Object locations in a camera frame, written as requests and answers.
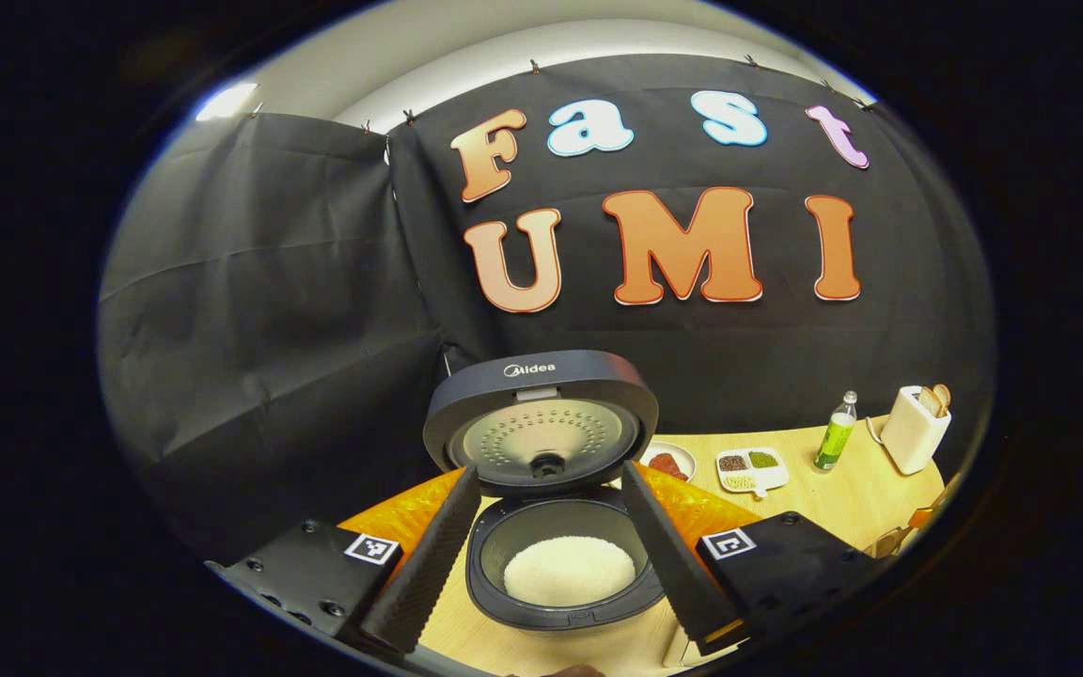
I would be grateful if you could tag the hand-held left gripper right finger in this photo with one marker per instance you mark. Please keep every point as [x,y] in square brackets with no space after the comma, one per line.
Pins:
[668,564]

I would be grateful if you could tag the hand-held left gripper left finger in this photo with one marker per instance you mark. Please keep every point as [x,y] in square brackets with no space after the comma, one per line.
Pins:
[433,564]

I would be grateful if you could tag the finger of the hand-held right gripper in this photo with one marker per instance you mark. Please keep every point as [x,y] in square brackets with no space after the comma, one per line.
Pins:
[922,518]

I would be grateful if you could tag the white rice heap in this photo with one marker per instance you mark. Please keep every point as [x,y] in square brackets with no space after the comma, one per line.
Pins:
[570,572]

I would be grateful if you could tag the dark grey rice cooker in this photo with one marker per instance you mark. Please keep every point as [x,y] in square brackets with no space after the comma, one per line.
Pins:
[541,376]

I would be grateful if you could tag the white toaster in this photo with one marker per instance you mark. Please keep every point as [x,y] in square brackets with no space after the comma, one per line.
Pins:
[908,442]

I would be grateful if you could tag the white plate with red meat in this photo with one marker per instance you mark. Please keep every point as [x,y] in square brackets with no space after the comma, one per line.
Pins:
[673,463]

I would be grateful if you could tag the toast bread slice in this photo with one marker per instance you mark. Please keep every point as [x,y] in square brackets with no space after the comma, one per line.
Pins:
[928,402]
[943,395]

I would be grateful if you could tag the green label drink bottle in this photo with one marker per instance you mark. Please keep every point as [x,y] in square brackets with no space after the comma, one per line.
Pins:
[833,442]

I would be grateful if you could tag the white divided dish with beans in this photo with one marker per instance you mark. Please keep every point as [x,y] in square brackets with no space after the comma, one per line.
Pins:
[750,465]

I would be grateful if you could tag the black backdrop cloth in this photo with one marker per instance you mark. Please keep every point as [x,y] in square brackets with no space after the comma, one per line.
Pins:
[269,329]

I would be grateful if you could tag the ceiling light panel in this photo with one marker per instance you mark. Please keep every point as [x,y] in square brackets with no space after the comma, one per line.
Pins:
[227,102]

